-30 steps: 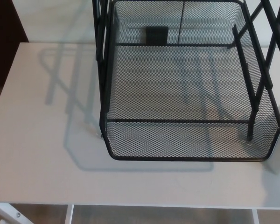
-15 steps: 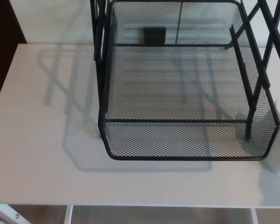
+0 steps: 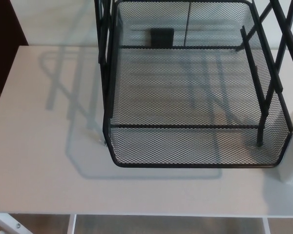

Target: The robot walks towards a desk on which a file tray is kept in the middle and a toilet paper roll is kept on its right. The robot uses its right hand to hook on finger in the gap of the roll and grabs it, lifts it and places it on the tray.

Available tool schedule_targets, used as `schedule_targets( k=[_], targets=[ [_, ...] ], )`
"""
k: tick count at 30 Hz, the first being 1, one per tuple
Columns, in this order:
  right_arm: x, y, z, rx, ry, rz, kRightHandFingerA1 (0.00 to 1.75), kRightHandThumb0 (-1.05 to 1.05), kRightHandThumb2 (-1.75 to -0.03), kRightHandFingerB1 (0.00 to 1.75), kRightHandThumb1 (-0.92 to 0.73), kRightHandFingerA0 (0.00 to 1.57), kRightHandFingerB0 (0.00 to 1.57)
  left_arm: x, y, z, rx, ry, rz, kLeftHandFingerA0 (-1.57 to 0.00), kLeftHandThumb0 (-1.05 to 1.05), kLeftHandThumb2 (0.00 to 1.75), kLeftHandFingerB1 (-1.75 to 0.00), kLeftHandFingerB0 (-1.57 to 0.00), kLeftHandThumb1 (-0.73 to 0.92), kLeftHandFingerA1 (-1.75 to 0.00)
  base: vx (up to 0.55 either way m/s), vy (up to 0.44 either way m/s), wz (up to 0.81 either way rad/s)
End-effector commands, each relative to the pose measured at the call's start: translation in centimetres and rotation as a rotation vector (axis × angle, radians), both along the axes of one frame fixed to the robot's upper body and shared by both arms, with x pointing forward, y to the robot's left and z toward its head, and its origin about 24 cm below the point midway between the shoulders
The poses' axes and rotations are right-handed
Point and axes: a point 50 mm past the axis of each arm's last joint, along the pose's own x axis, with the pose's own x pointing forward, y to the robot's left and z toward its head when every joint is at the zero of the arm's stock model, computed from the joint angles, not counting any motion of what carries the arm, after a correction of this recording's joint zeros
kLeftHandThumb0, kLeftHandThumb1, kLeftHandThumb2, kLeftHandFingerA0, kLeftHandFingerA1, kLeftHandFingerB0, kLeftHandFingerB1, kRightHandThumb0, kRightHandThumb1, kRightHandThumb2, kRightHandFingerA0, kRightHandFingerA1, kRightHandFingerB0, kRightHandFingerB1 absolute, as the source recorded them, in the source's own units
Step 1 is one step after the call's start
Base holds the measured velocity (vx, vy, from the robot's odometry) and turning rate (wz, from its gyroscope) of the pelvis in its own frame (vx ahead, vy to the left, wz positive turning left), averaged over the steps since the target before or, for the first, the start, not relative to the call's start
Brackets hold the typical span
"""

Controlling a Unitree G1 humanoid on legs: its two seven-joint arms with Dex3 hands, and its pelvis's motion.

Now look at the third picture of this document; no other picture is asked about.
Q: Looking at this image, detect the black mesh file tray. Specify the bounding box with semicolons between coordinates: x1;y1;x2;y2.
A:
93;0;293;169

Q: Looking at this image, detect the white desk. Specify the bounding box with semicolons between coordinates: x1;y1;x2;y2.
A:
0;45;293;234

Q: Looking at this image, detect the white cabinet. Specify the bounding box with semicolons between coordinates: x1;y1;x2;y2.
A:
12;0;293;52

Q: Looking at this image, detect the black cabinet handle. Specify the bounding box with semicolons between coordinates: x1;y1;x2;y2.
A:
149;27;175;48

